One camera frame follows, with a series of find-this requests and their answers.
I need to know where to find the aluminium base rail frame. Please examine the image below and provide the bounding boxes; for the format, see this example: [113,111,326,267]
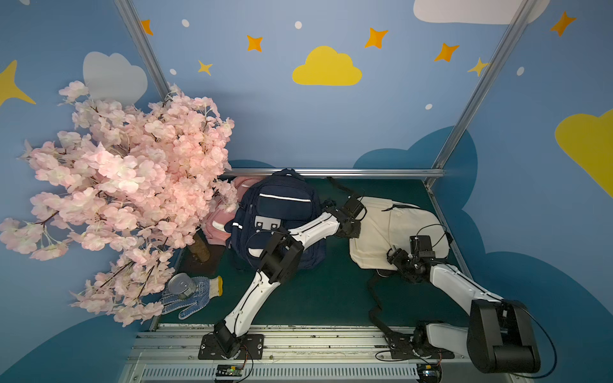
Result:
[117,325,535,383]

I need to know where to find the left green circuit board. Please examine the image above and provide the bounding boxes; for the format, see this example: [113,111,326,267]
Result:
[215,365,244,381]

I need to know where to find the left aluminium frame post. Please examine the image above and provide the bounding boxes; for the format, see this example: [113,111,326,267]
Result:
[114,0,170,98]

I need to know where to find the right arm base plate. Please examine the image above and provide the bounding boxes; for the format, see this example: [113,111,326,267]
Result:
[384,331,455,359]

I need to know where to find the aluminium frame post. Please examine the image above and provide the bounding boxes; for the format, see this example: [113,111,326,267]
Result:
[114,0,170,98]
[432,0,540,169]

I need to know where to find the rear horizontal aluminium bar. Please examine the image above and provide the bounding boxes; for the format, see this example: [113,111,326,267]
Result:
[224,168,445,179]

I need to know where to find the pink backpack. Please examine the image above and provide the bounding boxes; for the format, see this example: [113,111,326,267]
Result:
[201,176,263,246]

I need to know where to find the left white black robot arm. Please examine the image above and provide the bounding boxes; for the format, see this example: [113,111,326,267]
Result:
[213,196,367,359]

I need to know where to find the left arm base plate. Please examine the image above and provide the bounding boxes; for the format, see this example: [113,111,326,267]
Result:
[197,333,265,361]

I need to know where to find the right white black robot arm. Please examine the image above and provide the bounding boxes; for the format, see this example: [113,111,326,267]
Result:
[386,236,541,374]

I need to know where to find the blue patterned cloth item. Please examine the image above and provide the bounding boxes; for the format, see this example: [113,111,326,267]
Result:
[161,276,223,320]

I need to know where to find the right side floor rail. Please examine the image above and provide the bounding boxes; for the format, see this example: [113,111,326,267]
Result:
[425,183,473,279]

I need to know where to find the navy blue backpack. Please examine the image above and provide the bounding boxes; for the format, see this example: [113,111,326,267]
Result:
[225,169,322,268]

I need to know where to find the right green circuit board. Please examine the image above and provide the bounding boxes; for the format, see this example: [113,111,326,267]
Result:
[417,364,442,383]

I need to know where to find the right aluminium frame post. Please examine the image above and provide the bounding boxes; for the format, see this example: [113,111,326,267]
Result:
[432,0,540,169]

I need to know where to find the green circuit board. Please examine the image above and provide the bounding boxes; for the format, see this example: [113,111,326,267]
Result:
[215,365,244,381]
[417,364,442,383]

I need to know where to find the beige backpack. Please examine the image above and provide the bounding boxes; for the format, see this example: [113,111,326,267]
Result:
[326,176,451,346]

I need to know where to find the pink cherry blossom tree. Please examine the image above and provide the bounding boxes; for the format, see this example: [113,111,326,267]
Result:
[1,81,238,326]

